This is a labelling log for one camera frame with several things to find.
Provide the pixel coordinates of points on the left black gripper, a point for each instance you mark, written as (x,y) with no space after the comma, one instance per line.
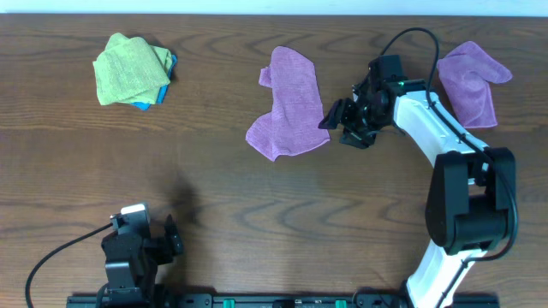
(171,248)

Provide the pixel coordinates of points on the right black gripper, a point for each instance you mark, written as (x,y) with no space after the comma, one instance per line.
(357,140)

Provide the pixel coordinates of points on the purple cloth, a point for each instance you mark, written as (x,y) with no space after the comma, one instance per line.
(466,74)
(291,127)

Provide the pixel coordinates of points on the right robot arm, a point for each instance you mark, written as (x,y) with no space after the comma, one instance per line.
(471,212)

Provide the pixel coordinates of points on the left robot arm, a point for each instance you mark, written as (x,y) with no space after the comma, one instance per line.
(132,258)

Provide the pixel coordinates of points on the blue folded cloth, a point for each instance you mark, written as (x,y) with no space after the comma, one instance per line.
(162,90)

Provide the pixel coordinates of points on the green folded cloth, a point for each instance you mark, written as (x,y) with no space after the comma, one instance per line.
(130,70)

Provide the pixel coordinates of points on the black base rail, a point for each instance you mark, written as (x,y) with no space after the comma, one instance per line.
(361,300)

